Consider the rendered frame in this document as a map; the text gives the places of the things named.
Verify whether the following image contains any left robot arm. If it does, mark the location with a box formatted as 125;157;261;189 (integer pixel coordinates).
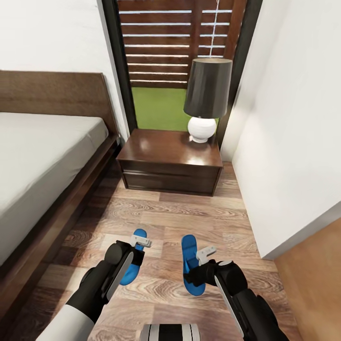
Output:
35;235;152;341

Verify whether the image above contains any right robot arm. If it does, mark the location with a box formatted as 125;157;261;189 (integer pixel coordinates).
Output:
183;245;289;341

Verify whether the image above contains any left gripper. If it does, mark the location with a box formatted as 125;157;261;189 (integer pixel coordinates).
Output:
131;247;145;266

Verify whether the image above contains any sandal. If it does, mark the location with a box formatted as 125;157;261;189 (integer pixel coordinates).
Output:
181;234;206;296
120;229;147;286

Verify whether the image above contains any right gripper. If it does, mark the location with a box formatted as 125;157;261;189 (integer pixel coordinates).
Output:
183;259;216;287

